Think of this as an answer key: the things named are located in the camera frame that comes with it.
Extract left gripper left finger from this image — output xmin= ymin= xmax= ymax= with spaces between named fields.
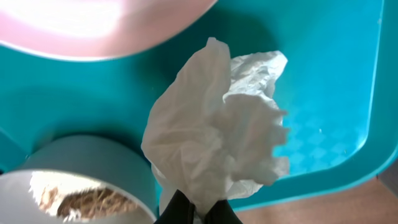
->
xmin=154 ymin=190 xmax=195 ymax=224

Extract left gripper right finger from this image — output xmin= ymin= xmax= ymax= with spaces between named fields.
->
xmin=204 ymin=200 xmax=243 ymax=224

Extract rice food leftovers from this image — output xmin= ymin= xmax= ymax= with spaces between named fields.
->
xmin=29 ymin=171 xmax=138 ymax=222

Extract large pink plate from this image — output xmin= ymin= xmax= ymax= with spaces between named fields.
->
xmin=1 ymin=0 xmax=217 ymax=62

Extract grey bowl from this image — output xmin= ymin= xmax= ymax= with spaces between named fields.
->
xmin=1 ymin=135 xmax=158 ymax=224

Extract white tissue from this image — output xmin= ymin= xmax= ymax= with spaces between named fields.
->
xmin=141 ymin=37 xmax=289 ymax=215

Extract teal serving tray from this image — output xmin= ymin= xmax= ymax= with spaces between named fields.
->
xmin=1 ymin=0 xmax=397 ymax=210

